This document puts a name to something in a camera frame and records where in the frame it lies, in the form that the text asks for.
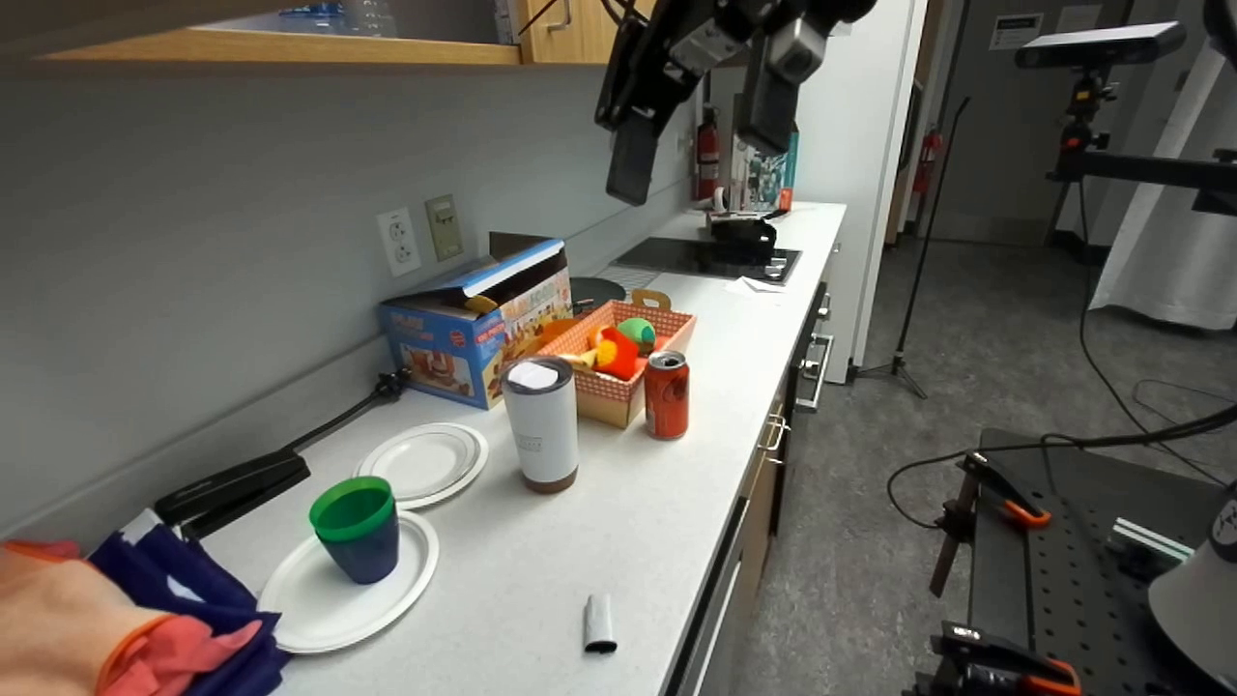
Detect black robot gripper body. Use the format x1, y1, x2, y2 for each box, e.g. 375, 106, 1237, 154
648, 0, 883, 85

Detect counter base cabinets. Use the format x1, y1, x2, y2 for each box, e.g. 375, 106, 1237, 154
660, 243, 843, 696

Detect silver metal bracket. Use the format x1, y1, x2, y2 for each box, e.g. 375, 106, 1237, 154
1109, 514, 1196, 568

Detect large white plate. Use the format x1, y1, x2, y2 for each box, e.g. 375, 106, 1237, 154
255, 507, 442, 658

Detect black cable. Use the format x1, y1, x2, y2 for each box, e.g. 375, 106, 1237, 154
883, 403, 1237, 533
1076, 190, 1220, 488

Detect black round pan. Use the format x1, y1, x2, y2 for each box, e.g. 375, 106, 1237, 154
568, 271, 630, 320

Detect green and blue cup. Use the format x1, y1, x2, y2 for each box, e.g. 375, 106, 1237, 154
305, 471, 401, 588

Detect black mounting bar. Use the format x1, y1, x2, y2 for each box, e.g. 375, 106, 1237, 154
1057, 148, 1237, 215

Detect black corded appliance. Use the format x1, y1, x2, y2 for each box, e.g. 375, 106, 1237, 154
151, 367, 408, 541

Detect wooden wall cabinet body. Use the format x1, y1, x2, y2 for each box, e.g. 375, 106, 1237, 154
42, 8, 526, 69

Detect red toy food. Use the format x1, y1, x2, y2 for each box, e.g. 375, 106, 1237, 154
595, 324, 648, 382

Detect white wall outlet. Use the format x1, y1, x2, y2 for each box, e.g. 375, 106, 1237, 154
375, 203, 424, 279

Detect white fabric sheet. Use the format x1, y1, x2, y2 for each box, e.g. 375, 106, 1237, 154
1086, 36, 1237, 331

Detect black camera tripod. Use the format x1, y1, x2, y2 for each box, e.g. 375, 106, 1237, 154
1046, 60, 1125, 248

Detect orange cloth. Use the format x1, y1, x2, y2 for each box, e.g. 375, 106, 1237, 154
0, 537, 264, 696

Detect black stereo camera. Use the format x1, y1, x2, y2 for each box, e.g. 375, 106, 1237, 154
1013, 19, 1192, 72

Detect white teal carton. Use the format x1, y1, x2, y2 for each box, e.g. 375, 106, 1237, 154
725, 123, 803, 215

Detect red soda can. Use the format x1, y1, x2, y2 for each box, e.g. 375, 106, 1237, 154
642, 349, 691, 445

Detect black frying pan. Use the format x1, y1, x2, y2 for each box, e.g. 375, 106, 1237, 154
702, 207, 785, 253

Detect black perforated table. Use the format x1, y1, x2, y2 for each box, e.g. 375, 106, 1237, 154
964, 430, 1237, 696

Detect small white plate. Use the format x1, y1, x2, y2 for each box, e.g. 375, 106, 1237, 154
361, 418, 492, 514

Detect small white marker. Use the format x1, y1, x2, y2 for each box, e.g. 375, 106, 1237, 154
581, 591, 624, 658

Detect green toy ball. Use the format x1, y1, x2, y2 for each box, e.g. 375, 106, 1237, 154
615, 311, 657, 356

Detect black cooktop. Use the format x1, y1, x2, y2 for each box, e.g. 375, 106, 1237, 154
615, 230, 803, 286

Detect clear blue container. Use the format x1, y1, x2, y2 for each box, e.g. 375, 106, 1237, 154
269, 0, 398, 36

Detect orange handled clamp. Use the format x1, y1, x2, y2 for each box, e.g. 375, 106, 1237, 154
919, 622, 1086, 696
923, 449, 1057, 597

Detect blue cardboard food box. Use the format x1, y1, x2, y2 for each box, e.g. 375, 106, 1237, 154
375, 226, 576, 414

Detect navy blue cloth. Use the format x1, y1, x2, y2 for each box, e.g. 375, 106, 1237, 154
85, 518, 295, 696

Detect thin black stand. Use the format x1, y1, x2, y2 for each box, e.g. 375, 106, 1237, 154
886, 92, 979, 403

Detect white tall refrigerator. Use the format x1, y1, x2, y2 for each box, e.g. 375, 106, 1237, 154
789, 0, 932, 387

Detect white tumbler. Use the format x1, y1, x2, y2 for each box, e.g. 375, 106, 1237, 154
501, 356, 582, 494

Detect wooden cabinet door with handle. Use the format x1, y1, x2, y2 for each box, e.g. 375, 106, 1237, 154
513, 0, 648, 69

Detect beige wall switch plate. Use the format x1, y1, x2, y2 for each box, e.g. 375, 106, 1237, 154
421, 190, 466, 266

